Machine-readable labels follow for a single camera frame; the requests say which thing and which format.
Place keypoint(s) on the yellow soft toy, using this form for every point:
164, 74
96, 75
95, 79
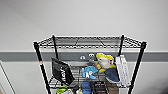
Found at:
79, 91

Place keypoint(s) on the dark blue plush toy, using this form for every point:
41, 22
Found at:
112, 75

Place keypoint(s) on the tall white box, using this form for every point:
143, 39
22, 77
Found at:
122, 70

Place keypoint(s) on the stack of black boxes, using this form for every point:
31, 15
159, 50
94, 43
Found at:
98, 87

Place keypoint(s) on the closed cardboard box stack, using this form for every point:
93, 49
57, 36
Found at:
112, 89

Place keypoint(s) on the white door frame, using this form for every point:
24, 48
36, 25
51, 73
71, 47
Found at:
6, 78

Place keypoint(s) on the yellow and white plush toy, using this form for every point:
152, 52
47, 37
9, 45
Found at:
105, 61

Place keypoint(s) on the blue cap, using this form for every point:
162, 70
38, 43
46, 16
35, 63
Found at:
86, 87

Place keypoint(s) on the small grey wall socket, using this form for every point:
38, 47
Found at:
82, 57

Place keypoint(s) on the white bag with green edge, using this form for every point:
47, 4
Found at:
62, 90

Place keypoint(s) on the light blue plush toy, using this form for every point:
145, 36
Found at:
89, 72

